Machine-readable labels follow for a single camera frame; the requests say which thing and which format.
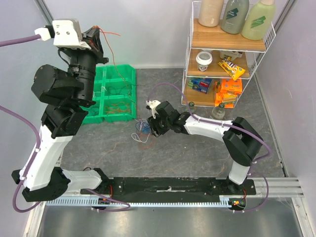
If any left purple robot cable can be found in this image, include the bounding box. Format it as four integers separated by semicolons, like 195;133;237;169
0;34;131;213

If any blue snack box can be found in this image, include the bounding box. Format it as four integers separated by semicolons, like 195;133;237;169
188;78;212;94

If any grey shampoo bottle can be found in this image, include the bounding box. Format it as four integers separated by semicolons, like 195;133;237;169
221;0;249;35

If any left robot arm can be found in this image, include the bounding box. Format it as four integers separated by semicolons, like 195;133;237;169
12;27;109;202

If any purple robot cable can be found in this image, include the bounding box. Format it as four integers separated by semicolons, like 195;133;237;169
0;34;131;213
147;82;272;213

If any white cup carton pack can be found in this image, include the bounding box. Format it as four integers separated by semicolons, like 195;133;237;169
220;50;243;61

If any yellow candy bag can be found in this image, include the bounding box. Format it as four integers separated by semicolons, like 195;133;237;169
218;57;245;81

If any beige lotion bottle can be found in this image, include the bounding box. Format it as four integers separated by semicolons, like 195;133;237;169
198;0;224;27

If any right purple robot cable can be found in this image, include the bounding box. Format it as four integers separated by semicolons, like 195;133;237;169
147;82;272;213

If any light green shampoo bottle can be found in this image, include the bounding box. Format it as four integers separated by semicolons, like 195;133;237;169
241;0;276;40

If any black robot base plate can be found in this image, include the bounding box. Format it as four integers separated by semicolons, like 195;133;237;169
94;177;256;196

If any coloured wire bundle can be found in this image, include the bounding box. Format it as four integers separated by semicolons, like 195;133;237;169
131;118;155;144

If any orange snack boxes stack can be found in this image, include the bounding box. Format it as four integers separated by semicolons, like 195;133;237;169
214;79;243;109

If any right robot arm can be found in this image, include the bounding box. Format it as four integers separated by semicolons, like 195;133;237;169
146;100;262;195

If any green compartment bin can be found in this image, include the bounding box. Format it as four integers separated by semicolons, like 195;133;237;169
82;65;137;124

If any white paper coffee cup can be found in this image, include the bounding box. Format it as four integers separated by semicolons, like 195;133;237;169
196;51;213;72

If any white wire wooden shelf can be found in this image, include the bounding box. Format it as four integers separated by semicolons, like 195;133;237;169
181;1;276;107

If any right glass bottle green cap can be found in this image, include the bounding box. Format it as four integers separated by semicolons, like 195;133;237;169
210;103;225;120

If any grey slotted cable duct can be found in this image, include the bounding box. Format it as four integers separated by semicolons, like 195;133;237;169
46;196;240;208

